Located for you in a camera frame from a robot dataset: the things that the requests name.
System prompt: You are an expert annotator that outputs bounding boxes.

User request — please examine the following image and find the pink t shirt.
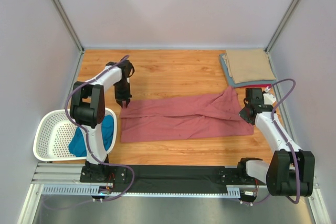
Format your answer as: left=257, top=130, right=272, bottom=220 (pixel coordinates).
left=120, top=87, right=254, bottom=143

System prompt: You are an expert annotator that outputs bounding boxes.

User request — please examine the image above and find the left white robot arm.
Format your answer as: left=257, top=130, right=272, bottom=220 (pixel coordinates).
left=65, top=55, right=135, bottom=183

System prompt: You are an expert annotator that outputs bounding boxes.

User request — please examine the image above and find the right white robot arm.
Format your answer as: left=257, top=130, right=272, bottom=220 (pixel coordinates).
left=238, top=88, right=315, bottom=198

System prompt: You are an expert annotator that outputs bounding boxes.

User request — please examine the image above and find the folded red t shirt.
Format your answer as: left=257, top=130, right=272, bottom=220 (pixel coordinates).
left=235, top=84, right=271, bottom=88

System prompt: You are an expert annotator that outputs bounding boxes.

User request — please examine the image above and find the folded grey-blue t shirt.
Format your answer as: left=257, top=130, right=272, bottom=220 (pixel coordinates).
left=219, top=54, right=276, bottom=88

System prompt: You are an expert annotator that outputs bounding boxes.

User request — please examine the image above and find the folded beige t shirt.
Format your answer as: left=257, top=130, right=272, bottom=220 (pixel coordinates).
left=224, top=48, right=276, bottom=83

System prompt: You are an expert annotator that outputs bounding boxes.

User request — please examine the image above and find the blue t shirt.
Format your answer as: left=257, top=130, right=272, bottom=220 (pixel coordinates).
left=68, top=115, right=115, bottom=157

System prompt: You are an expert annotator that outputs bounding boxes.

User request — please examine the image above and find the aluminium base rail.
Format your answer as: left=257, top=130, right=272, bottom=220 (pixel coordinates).
left=30, top=162, right=319, bottom=198

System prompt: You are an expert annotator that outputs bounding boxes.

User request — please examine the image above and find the left aluminium frame post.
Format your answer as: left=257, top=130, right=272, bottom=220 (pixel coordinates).
left=36, top=0, right=85, bottom=52

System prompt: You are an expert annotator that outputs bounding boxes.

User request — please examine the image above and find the aluminium frame post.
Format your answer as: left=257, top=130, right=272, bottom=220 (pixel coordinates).
left=36, top=0, right=85, bottom=52
left=264, top=0, right=319, bottom=53

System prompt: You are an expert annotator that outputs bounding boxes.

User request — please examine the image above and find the right aluminium frame post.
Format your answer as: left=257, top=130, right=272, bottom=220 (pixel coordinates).
left=264, top=0, right=319, bottom=53

